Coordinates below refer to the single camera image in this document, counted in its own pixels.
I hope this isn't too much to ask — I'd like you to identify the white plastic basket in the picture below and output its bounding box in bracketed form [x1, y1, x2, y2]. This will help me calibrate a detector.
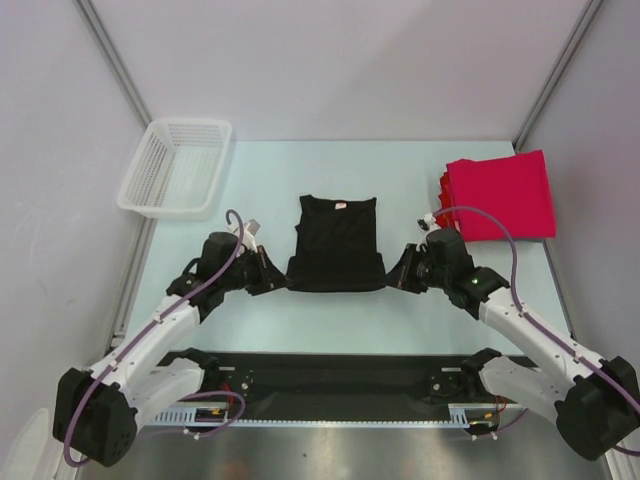
[116, 117, 233, 221]

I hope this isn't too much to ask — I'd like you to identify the purple cable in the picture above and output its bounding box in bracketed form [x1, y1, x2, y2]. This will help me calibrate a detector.
[432, 205, 640, 457]
[62, 208, 249, 469]

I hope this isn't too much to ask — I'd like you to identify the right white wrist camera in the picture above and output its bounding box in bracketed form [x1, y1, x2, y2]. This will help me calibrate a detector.
[417, 213, 439, 232]

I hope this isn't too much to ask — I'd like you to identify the right aluminium frame post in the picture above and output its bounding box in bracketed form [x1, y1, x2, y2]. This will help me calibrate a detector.
[511, 0, 607, 153]

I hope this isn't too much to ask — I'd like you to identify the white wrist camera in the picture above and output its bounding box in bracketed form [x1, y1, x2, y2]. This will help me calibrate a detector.
[228, 219, 261, 252]
[417, 213, 439, 232]

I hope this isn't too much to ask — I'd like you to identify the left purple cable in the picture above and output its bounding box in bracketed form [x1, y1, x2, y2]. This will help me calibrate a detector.
[62, 208, 249, 469]

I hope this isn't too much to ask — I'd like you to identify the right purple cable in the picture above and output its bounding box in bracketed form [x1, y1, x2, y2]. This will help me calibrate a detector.
[432, 205, 640, 457]

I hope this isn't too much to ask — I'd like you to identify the aluminium frame post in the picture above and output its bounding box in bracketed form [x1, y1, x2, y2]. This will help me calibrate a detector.
[72, 0, 154, 130]
[511, 0, 607, 153]

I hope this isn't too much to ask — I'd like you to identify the pink folded t shirt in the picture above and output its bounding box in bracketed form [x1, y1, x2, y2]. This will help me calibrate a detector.
[446, 150, 557, 240]

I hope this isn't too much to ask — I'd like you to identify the black t shirt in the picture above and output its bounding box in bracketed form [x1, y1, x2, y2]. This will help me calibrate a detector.
[286, 195, 385, 293]

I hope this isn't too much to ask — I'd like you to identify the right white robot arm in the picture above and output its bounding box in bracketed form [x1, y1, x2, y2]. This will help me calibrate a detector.
[386, 228, 639, 460]

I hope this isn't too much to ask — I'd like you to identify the left aluminium frame post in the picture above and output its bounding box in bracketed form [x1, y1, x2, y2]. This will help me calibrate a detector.
[72, 0, 154, 130]

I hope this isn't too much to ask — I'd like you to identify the red folded t shirt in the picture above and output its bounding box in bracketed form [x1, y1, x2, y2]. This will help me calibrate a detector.
[436, 171, 461, 231]

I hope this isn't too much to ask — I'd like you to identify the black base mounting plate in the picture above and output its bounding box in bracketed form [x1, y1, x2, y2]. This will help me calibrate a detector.
[214, 352, 495, 417]

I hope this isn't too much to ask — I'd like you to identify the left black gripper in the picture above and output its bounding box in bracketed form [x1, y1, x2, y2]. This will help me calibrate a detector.
[220, 245, 291, 296]

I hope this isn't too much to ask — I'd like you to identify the white slotted cable duct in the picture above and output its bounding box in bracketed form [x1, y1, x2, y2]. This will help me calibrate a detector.
[148, 405, 499, 431]

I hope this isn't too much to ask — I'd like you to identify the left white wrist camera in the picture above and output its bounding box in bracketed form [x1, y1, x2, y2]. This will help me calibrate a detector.
[228, 219, 261, 252]

